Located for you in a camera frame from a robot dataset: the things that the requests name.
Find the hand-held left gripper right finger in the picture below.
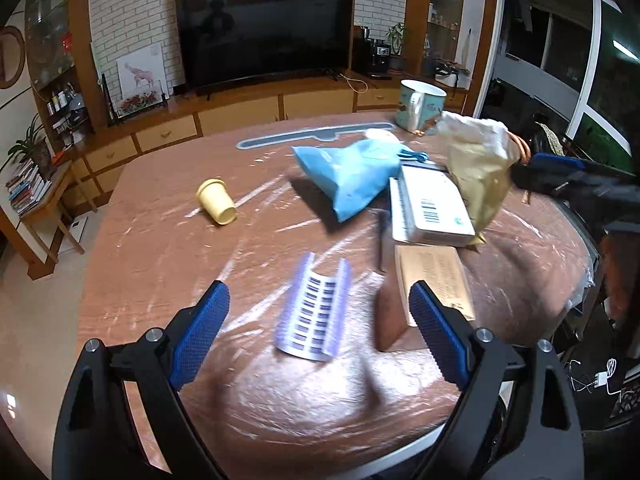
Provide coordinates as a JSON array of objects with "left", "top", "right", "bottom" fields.
[{"left": 408, "top": 280, "right": 586, "bottom": 480}]

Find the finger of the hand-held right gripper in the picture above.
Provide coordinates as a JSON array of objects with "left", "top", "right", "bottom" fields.
[
  {"left": 530, "top": 152, "right": 587, "bottom": 177},
  {"left": 511, "top": 166, "right": 571, "bottom": 197}
]

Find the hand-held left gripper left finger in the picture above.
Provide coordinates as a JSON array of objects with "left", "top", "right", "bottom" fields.
[{"left": 51, "top": 280, "right": 232, "bottom": 480}]

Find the beige paper bag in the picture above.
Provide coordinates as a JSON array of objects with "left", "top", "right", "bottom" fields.
[{"left": 437, "top": 111, "right": 522, "bottom": 247}]

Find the brown cardboard box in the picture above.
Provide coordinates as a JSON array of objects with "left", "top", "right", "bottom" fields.
[{"left": 377, "top": 244, "right": 476, "bottom": 352}]

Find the white barcode box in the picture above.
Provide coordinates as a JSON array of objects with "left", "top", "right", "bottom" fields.
[{"left": 390, "top": 165, "right": 476, "bottom": 247}]

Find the white countertop appliance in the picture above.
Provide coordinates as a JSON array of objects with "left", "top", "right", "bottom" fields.
[{"left": 434, "top": 61, "right": 472, "bottom": 89}]

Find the yellow paper cup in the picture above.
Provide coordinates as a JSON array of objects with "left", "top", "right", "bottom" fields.
[{"left": 196, "top": 177, "right": 238, "bottom": 226}]

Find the teal floral mug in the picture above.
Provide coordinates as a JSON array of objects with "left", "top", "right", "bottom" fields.
[{"left": 395, "top": 79, "right": 447, "bottom": 134}]

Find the blue plastic pouch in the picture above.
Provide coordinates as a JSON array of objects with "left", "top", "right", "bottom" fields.
[{"left": 291, "top": 139, "right": 408, "bottom": 224}]

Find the wooden shelf cabinet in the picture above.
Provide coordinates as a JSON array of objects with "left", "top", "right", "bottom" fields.
[{"left": 404, "top": 0, "right": 502, "bottom": 88}]

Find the small potted plant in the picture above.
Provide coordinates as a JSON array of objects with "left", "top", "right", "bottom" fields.
[{"left": 385, "top": 22, "right": 409, "bottom": 72}]

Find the wooden side table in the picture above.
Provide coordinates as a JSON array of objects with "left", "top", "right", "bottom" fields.
[{"left": 17, "top": 157, "right": 99, "bottom": 281}]

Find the black coffee machine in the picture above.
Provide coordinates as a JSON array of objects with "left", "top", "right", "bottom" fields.
[{"left": 352, "top": 37, "right": 394, "bottom": 79}]

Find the stack of books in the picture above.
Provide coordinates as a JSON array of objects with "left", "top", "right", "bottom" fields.
[{"left": 5, "top": 160, "right": 54, "bottom": 217}]

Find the wooden television cabinet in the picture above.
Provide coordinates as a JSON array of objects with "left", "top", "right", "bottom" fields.
[{"left": 75, "top": 71, "right": 472, "bottom": 211}]

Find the long-leaf potted plant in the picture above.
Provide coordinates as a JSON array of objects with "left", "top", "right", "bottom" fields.
[{"left": 7, "top": 112, "right": 52, "bottom": 171}]

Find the black flat television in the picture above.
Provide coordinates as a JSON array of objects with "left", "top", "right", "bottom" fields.
[{"left": 175, "top": 0, "right": 355, "bottom": 96}]

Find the glass display cabinet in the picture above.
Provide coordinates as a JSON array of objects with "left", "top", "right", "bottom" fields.
[{"left": 25, "top": 0, "right": 97, "bottom": 151}]

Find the white charger with cables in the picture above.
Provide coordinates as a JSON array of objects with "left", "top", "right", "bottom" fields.
[{"left": 565, "top": 357, "right": 622, "bottom": 397}]

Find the white cable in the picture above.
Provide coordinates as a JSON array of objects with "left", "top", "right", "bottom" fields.
[{"left": 340, "top": 72, "right": 372, "bottom": 94}]

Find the red flower picture frame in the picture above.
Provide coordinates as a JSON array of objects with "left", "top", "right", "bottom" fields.
[{"left": 106, "top": 87, "right": 171, "bottom": 125}]

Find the round wooden wall plaque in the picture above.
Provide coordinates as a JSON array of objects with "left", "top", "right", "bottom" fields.
[{"left": 0, "top": 26, "right": 27, "bottom": 90}]

